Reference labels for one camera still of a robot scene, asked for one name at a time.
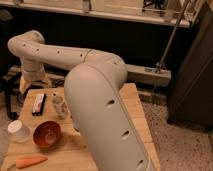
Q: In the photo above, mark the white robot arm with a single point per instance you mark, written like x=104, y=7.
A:
x=91, y=91

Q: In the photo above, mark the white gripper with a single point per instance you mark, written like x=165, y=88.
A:
x=38, y=78

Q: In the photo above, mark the metal pole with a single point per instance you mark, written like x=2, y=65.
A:
x=159, y=65

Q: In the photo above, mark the white sponge black base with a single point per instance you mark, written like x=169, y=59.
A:
x=38, y=105

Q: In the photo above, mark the clear glass cup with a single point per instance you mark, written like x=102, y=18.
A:
x=59, y=106

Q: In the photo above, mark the orange carrot-like pepper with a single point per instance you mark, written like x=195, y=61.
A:
x=28, y=161

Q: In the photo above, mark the dark cabinet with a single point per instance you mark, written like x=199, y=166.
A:
x=191, y=94

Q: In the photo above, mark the white baseboard heater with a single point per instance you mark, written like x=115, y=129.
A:
x=148, y=75

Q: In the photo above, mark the orange bowl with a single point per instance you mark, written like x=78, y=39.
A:
x=47, y=134

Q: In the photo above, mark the black office chair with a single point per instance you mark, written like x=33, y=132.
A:
x=6, y=87

